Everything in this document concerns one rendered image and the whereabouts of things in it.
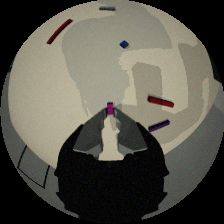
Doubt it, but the magenta rod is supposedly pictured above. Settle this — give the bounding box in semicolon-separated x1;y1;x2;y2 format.
107;102;113;115

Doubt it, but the purple rod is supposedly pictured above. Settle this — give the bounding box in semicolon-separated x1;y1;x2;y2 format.
148;120;170;132

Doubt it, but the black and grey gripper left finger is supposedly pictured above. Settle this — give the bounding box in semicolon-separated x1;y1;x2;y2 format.
54;107;108;177

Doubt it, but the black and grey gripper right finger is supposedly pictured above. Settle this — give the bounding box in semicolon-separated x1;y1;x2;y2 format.
113;107;169;177

